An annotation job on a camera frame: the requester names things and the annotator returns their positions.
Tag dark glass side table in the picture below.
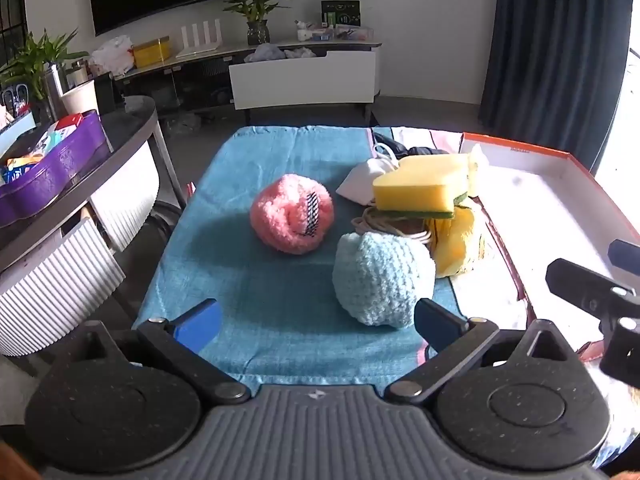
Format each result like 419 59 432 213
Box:
0 95 173 358

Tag bamboo plant in glass vase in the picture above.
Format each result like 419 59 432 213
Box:
222 0 291 46

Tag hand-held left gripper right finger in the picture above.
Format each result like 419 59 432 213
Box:
384 298 581 406

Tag teal towel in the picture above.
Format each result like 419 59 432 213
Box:
132 125 468 393

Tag pale crumpled cloth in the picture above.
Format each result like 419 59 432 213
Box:
467 144 490 197

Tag yellow plush toy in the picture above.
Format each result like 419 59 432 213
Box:
425 205 487 279

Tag dark green box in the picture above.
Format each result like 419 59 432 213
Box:
321 0 361 28

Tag purple tray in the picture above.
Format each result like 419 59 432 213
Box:
0 110 110 228

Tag white face mask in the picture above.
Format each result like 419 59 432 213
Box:
336 144 401 206

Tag black window grille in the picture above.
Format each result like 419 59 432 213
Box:
0 0 28 71

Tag pink fluffy ball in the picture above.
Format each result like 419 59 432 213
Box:
250 174 335 256

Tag white router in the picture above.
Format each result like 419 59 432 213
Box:
175 19 223 58

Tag steel bottle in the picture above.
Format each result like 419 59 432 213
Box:
42 62 71 111

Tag clear plastic tray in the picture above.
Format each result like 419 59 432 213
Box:
332 25 375 42

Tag white television cabinet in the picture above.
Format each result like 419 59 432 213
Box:
112 40 383 121

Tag dark blue curtain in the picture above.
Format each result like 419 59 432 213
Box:
477 0 636 171

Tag green leafy plant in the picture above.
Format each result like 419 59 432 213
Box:
0 29 88 101

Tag blue grey cloth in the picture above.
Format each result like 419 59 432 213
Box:
245 43 286 63

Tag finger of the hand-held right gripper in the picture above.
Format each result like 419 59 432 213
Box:
607 240 640 268
545 258 640 388

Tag white jar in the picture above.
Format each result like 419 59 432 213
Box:
65 60 91 86

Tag clear plastic bag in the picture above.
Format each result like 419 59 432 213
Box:
162 112 201 136

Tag yellow sponge green scrub side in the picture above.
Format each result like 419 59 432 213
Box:
372 155 471 220

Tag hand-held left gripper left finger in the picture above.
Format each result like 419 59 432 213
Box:
81 299 251 406

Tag white cup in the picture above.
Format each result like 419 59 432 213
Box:
60 79 101 117

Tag scissors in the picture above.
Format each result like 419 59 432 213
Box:
2 85 28 111

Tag white plastic bag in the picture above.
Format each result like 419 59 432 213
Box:
90 35 135 78

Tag white box orange rim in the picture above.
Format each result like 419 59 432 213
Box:
450 132 640 361

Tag light blue knit hat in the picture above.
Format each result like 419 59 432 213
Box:
332 231 437 328

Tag yellow box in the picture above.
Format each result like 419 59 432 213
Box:
131 36 171 68

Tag beige cable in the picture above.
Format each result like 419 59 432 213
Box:
350 205 433 246

